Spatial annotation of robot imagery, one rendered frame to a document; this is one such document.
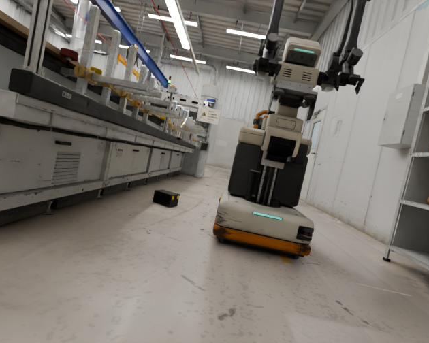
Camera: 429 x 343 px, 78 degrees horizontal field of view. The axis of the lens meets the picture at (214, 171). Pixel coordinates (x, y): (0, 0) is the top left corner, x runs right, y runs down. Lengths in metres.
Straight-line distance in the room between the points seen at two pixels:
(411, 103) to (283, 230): 2.06
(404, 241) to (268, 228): 1.33
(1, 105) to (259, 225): 1.38
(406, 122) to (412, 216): 1.01
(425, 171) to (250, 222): 1.57
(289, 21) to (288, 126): 7.55
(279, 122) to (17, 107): 1.35
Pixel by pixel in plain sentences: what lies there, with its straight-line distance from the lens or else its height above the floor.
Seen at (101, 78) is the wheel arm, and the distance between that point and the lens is 1.47.
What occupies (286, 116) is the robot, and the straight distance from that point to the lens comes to 1.79.
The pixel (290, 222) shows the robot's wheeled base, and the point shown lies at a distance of 1.74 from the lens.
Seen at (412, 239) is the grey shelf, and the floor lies 0.22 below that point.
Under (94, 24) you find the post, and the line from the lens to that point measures 1.53.
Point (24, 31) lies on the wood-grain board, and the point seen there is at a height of 0.88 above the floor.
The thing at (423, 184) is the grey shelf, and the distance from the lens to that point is 2.72.
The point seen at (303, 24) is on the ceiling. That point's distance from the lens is 9.24.
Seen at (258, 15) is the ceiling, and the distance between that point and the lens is 9.15.
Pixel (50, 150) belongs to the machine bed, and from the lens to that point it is 1.77.
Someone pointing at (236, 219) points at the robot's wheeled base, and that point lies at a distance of 1.69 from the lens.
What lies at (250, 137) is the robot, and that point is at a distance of 1.99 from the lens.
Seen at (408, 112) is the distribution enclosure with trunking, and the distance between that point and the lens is 3.28.
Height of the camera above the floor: 0.54
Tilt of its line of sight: 3 degrees down
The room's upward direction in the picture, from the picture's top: 12 degrees clockwise
